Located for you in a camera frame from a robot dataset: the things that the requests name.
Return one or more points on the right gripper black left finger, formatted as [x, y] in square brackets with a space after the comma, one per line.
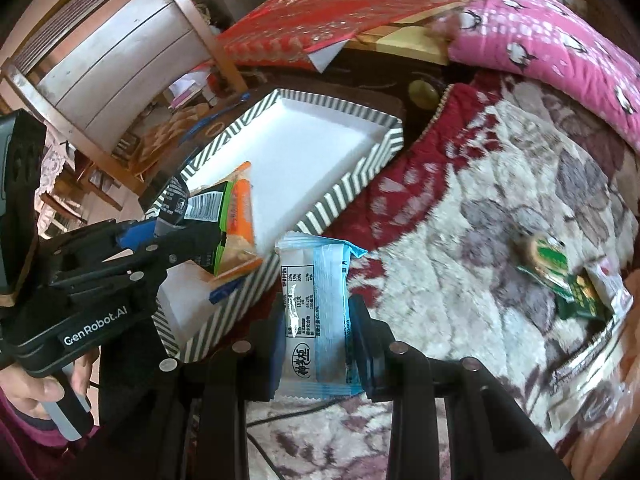
[163, 419]

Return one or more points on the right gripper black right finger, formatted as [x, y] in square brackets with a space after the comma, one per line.
[489, 436]

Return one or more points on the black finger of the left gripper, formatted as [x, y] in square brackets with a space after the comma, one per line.
[165, 249]
[94, 243]

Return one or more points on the black green snack packet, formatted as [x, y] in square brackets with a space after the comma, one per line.
[208, 209]

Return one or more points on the orange cracker packet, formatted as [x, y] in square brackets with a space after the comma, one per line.
[236, 255]

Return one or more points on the light blue snack packet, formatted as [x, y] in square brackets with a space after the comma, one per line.
[319, 361]

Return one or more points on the person's left hand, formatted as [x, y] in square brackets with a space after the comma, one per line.
[27, 394]

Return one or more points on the green striped white tray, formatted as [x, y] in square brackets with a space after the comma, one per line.
[310, 155]

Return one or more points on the white silver snack bag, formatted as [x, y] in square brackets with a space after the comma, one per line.
[573, 381]

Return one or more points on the wooden chair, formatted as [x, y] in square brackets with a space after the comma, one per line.
[94, 94]

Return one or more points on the dark green snack packet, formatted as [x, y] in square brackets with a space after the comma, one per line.
[584, 300]

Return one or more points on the green biscuit packet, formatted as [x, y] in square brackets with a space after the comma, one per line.
[543, 258]

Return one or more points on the red patterned paper sheet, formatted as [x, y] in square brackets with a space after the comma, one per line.
[287, 32]

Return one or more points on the floral red cream blanket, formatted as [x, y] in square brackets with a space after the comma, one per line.
[443, 230]

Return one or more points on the round brass knob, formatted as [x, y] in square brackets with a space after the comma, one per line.
[423, 95]

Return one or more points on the pink penguin quilt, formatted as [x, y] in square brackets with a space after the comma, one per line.
[546, 41]

